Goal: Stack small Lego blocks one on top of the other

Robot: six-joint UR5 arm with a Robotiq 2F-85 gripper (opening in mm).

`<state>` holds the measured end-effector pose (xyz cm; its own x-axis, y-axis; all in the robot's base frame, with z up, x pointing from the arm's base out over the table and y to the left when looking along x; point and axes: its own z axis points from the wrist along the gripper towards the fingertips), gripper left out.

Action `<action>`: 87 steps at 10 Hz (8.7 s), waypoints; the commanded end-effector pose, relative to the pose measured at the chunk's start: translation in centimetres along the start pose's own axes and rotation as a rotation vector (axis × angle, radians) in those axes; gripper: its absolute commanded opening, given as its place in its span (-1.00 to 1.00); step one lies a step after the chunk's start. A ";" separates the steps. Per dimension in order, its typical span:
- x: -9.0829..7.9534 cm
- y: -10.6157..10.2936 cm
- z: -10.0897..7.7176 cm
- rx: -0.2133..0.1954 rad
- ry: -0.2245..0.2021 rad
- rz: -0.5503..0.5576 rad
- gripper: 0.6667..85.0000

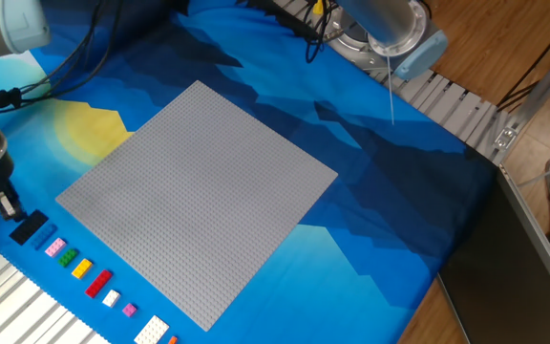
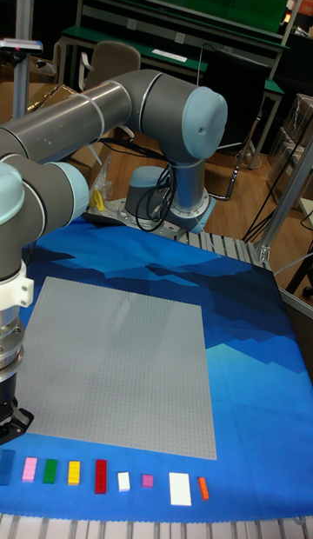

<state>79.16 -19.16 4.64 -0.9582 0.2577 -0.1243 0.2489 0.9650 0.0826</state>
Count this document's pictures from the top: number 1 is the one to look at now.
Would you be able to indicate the small white Lego brick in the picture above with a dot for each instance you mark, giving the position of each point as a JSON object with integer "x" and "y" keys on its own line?
{"x": 111, "y": 298}

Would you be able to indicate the orange Lego brick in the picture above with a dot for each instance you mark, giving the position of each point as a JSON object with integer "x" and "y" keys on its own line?
{"x": 173, "y": 340}

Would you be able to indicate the small magenta Lego brick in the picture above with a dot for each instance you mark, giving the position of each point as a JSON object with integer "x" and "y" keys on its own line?
{"x": 129, "y": 310}

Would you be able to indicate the large white Lego plate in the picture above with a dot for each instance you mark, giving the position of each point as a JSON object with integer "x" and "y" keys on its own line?
{"x": 151, "y": 330}

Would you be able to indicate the black flat panel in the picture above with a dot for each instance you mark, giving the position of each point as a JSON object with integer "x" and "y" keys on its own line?
{"x": 504, "y": 267}

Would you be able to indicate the blue Lego brick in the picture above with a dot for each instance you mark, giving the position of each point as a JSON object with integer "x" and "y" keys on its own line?
{"x": 43, "y": 236}

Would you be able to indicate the red Lego brick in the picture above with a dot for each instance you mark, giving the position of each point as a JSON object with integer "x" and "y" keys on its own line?
{"x": 98, "y": 284}

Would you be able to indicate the yellow Lego brick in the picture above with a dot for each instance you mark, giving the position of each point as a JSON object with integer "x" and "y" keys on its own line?
{"x": 81, "y": 268}

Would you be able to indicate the black Lego plate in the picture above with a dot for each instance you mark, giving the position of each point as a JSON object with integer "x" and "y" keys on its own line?
{"x": 29, "y": 228}

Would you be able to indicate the blue mountain print cloth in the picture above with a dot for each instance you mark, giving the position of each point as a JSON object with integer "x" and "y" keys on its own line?
{"x": 351, "y": 215}

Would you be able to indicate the green Lego brick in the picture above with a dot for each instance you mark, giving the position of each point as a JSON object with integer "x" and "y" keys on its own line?
{"x": 68, "y": 258}

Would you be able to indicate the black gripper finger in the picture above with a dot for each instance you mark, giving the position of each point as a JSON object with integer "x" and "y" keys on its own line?
{"x": 5, "y": 205}
{"x": 21, "y": 212}

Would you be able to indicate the yellow plastic piece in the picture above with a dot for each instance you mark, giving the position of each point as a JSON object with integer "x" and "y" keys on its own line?
{"x": 319, "y": 6}

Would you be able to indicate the aluminium beam with corner bracket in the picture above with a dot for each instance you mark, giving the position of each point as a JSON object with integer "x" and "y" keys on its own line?
{"x": 542, "y": 88}

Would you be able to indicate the pink Lego brick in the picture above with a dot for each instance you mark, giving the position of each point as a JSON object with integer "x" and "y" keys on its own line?
{"x": 55, "y": 247}

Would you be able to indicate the large grey Lego baseplate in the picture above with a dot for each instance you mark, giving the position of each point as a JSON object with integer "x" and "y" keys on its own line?
{"x": 198, "y": 205}

